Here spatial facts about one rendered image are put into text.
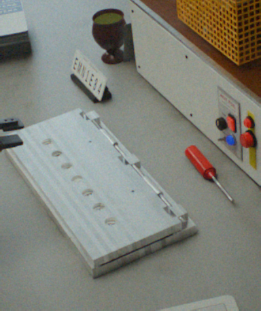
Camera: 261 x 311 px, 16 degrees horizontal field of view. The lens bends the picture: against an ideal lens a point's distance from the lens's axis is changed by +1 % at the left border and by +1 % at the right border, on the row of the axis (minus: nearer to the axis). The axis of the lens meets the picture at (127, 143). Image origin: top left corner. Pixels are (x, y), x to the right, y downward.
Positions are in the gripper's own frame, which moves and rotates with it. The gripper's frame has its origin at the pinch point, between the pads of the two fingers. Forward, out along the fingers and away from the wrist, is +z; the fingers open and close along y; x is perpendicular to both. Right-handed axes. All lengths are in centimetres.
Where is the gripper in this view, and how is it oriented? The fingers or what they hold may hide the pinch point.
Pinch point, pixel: (10, 133)
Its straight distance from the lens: 166.3
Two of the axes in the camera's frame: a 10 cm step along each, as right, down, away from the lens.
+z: 8.9, -1.6, 4.3
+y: -0.9, 8.6, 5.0
